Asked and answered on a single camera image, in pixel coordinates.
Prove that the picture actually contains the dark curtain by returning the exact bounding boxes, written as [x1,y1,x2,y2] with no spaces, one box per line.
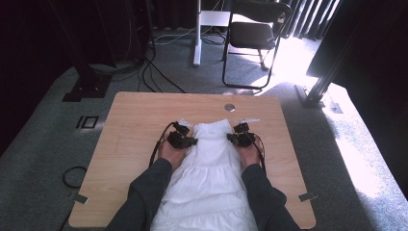
[306,0,408,200]
[0,0,80,158]

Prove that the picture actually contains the person's right hand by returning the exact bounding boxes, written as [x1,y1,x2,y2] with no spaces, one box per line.
[240,139,263,171]

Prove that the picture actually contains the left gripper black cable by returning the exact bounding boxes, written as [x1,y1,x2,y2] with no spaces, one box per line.
[148,120,179,167]

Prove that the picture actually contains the striped pleated curtain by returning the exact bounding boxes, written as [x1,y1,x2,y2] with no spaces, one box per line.
[282,0,341,41]

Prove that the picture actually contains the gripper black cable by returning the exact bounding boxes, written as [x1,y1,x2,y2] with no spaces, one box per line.
[253,134,268,176]
[148,120,179,167]

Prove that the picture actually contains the black floor cables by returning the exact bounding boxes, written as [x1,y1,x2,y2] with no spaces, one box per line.
[137,56,187,94]

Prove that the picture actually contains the white floor cable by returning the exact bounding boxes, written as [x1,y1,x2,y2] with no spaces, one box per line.
[153,26,197,45]

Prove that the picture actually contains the white desk leg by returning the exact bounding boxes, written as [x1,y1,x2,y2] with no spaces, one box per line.
[191,0,232,67]

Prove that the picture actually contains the black metal stand with base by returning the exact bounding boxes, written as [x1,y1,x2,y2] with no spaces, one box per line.
[47,0,114,103]

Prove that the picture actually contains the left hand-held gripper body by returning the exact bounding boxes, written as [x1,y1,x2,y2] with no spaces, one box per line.
[166,119,194,150]

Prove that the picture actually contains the black aluminium profile stand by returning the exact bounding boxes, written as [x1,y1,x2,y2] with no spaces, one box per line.
[294,32,345,109]

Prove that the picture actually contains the person's left hand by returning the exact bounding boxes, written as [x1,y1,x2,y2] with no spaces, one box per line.
[159,141,189,171]

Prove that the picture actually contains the black folding chair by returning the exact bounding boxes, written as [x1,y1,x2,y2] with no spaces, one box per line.
[221,0,293,90]

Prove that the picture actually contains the coiled black cable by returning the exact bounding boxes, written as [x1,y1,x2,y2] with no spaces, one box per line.
[62,166,89,189]

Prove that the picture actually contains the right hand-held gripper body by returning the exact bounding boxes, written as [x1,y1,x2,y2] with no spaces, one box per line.
[233,118,261,148]

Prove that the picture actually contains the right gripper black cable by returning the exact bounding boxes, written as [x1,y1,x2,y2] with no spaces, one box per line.
[253,134,268,176]

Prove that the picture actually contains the white skirt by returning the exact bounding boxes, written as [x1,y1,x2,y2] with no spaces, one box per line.
[150,118,259,231]

